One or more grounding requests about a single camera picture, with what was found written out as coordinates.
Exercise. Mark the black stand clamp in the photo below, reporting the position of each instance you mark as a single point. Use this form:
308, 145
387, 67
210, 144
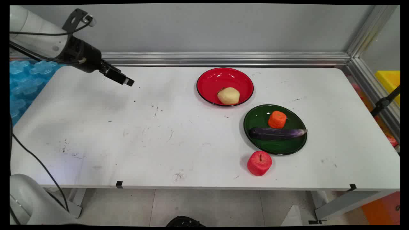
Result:
381, 103

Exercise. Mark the aluminium frame rail long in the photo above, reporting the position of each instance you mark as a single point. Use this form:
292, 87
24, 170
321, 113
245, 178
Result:
223, 59

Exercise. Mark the aluminium frame post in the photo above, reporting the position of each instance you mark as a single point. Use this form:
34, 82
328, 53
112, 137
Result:
372, 30

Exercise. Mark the red object beside table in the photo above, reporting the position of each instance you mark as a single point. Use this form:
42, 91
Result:
392, 140

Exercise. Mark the black tape marker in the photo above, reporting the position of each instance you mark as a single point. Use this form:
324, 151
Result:
353, 187
119, 184

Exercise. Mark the red apple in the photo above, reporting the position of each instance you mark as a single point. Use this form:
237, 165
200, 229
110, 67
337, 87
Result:
259, 163

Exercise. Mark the red bowl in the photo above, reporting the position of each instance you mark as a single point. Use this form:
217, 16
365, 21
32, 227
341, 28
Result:
223, 78

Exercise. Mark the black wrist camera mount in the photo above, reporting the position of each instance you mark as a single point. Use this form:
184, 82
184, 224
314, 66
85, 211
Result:
75, 17

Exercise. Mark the aluminium frame rail short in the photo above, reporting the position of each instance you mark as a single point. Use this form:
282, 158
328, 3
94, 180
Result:
370, 86

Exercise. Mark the orange carrot chunk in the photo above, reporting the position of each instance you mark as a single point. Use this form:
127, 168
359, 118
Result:
277, 119

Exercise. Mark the white table leg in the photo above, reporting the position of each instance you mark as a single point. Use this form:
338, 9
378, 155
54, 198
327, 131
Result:
75, 204
345, 204

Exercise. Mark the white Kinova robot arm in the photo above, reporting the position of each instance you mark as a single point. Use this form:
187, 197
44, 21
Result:
32, 25

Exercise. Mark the dark green plate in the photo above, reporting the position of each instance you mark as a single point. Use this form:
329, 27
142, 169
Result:
278, 147

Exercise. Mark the black round object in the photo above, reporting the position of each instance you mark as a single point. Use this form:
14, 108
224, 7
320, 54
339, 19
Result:
185, 222

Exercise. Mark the orange box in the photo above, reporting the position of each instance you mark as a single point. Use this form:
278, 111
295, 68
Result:
383, 210

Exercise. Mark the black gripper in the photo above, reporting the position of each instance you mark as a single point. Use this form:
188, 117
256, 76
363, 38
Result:
81, 54

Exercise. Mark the blue bubble foam sheet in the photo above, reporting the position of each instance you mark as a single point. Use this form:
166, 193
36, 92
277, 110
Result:
25, 83

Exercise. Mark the yellow potato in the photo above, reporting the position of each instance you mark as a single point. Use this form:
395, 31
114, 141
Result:
228, 95

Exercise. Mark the yellow plastic box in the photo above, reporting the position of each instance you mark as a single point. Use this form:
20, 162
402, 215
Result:
389, 81

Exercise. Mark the purple eggplant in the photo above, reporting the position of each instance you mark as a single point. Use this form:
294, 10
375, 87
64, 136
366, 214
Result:
274, 133

